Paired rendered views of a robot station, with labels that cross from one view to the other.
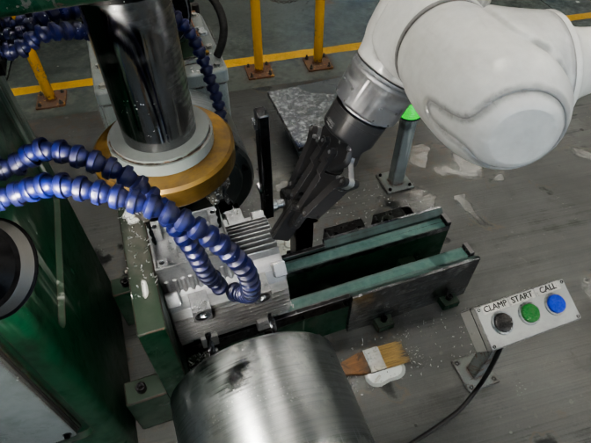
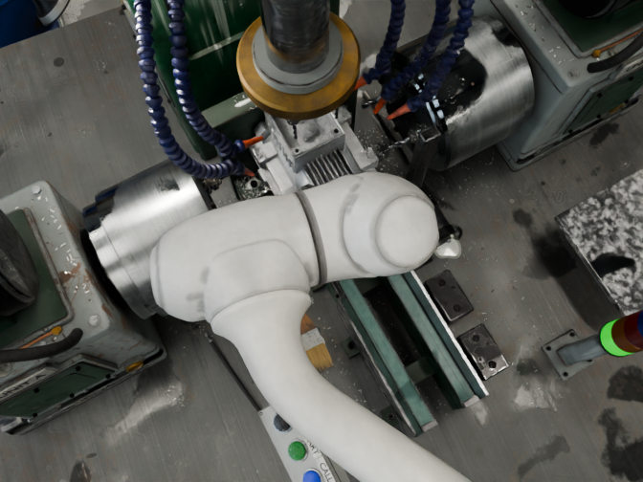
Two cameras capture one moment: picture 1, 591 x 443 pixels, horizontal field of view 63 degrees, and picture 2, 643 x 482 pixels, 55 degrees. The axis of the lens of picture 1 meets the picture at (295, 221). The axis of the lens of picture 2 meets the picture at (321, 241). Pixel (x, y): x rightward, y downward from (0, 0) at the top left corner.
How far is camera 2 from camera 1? 0.67 m
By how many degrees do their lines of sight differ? 42
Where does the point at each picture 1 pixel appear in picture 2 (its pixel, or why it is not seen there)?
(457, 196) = (562, 440)
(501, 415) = (272, 464)
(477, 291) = not seen: hidden behind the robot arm
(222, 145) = (302, 102)
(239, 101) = not seen: outside the picture
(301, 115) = (623, 209)
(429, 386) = not seen: hidden behind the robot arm
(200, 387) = (167, 166)
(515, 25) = (226, 254)
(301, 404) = (152, 235)
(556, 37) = (221, 290)
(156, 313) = (222, 118)
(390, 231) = (440, 336)
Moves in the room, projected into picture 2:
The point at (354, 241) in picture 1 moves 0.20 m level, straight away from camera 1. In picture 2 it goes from (417, 297) to (520, 301)
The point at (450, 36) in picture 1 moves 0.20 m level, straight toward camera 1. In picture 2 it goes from (233, 212) to (39, 181)
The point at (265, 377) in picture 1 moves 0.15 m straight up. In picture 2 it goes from (168, 206) to (143, 168)
